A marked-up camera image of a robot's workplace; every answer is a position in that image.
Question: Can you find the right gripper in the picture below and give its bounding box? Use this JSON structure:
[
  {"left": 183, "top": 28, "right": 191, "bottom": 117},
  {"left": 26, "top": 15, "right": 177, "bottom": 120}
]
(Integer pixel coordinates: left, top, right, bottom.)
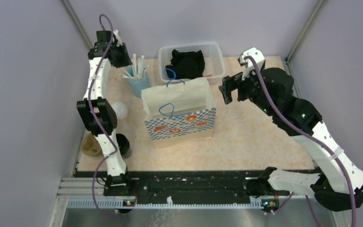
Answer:
[{"left": 219, "top": 66, "right": 276, "bottom": 117}]

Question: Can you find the checkered paper takeout bag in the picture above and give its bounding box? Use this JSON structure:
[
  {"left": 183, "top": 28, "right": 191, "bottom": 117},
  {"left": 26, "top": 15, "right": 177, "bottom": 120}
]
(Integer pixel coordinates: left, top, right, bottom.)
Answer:
[{"left": 141, "top": 69, "right": 216, "bottom": 148}]

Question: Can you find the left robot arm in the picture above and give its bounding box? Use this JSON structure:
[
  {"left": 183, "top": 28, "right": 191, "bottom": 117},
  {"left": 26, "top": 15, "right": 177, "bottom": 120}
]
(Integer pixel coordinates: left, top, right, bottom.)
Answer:
[{"left": 77, "top": 30, "right": 133, "bottom": 195}]

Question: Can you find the white plastic basket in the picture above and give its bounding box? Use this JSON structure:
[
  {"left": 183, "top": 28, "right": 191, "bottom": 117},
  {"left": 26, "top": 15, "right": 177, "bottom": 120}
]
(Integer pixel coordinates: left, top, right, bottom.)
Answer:
[{"left": 158, "top": 42, "right": 225, "bottom": 84}]

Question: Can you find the blue straw holder cup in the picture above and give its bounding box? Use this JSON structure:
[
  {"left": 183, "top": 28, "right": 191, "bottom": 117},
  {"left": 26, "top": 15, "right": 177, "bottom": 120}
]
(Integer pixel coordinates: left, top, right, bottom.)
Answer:
[{"left": 128, "top": 72, "right": 151, "bottom": 98}]

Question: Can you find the black cloth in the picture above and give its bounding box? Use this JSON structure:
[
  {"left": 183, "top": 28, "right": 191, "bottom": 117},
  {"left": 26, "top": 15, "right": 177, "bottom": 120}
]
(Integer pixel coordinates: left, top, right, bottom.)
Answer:
[{"left": 164, "top": 49, "right": 205, "bottom": 79}]

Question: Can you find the white lid stack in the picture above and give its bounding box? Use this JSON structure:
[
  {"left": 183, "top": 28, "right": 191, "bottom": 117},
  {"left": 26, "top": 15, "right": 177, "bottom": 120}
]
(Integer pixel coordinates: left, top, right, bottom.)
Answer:
[{"left": 111, "top": 102, "right": 128, "bottom": 120}]

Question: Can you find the black paper cup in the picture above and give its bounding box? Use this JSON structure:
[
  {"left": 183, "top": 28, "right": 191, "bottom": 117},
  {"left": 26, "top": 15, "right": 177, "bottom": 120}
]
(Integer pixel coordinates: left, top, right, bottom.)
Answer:
[{"left": 116, "top": 133, "right": 132, "bottom": 159}]

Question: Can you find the brown cardboard cup carrier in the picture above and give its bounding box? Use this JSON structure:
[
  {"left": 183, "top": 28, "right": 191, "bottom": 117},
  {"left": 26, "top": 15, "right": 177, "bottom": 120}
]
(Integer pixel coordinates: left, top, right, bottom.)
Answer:
[{"left": 81, "top": 132, "right": 102, "bottom": 157}]

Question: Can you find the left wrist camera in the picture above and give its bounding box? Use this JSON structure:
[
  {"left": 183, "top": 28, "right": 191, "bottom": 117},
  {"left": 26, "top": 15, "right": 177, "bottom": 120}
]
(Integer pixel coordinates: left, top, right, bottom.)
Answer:
[{"left": 112, "top": 30, "right": 123, "bottom": 47}]

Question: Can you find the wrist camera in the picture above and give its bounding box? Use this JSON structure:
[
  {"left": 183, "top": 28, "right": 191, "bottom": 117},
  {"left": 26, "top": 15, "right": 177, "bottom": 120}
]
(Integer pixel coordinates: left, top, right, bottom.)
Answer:
[
  {"left": 237, "top": 47, "right": 265, "bottom": 81},
  {"left": 112, "top": 30, "right": 123, "bottom": 47}
]

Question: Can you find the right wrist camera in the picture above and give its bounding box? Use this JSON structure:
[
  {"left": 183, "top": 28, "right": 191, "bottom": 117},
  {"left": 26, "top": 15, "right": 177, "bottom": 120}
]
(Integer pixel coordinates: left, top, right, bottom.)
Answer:
[{"left": 237, "top": 47, "right": 265, "bottom": 81}]

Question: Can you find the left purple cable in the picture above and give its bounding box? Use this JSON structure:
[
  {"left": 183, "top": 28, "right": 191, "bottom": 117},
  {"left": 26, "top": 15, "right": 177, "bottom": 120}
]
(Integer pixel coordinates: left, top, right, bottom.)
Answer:
[{"left": 87, "top": 14, "right": 122, "bottom": 220}]

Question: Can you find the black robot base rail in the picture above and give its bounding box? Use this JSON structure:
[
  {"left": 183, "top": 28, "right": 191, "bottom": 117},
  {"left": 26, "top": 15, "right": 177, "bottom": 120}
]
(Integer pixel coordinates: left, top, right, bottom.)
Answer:
[{"left": 57, "top": 170, "right": 300, "bottom": 213}]

